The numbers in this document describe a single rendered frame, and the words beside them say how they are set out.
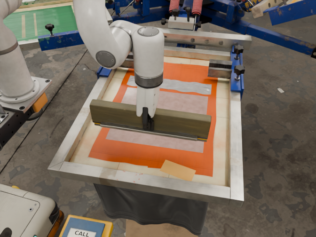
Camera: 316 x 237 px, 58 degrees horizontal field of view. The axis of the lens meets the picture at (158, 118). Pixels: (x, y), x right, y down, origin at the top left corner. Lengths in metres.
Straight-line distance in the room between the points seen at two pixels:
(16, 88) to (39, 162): 1.41
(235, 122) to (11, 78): 0.73
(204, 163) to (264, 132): 1.58
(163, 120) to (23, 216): 1.12
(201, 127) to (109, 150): 0.33
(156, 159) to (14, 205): 1.05
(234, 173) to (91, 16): 0.59
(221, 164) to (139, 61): 0.45
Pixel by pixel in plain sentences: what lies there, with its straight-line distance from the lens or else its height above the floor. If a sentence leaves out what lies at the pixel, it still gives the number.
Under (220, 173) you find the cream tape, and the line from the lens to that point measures 0.92.
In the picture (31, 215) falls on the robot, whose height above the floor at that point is 0.28.
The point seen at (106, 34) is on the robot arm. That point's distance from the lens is 0.62.
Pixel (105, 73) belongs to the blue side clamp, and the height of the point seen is 1.00.
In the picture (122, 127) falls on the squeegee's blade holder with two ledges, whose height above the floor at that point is 1.08.
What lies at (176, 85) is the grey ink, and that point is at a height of 0.96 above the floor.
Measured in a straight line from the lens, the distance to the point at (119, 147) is 0.97.
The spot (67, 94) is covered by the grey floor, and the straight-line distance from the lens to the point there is 2.81.
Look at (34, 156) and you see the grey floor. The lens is 2.35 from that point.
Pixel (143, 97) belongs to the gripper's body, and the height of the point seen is 1.23.
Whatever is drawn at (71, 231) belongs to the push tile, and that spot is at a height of 0.97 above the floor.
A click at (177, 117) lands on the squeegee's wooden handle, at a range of 0.80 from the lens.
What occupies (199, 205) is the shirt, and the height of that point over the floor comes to 0.76.
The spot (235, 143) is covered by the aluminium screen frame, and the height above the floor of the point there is 0.99.
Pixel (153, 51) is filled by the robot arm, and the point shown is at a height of 1.36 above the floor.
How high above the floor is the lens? 1.69
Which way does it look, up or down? 44 degrees down
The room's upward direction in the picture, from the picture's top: straight up
